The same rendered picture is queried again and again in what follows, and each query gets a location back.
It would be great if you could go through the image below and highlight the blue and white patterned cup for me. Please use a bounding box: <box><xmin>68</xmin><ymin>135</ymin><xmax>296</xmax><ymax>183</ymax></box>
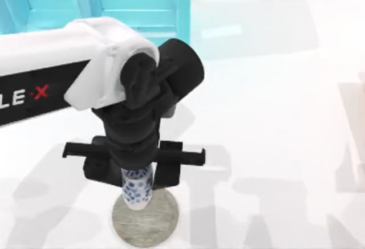
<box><xmin>121</xmin><ymin>166</ymin><xmax>152</xmax><ymax>211</ymax></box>

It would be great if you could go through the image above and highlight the grey round coaster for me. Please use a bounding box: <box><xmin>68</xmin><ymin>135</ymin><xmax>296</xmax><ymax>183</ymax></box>
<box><xmin>111</xmin><ymin>189</ymin><xmax>181</xmax><ymax>247</ymax></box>

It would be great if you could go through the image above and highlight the light blue rack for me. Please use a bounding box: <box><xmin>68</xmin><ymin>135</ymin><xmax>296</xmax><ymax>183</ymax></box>
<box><xmin>0</xmin><ymin>0</ymin><xmax>192</xmax><ymax>50</ymax></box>

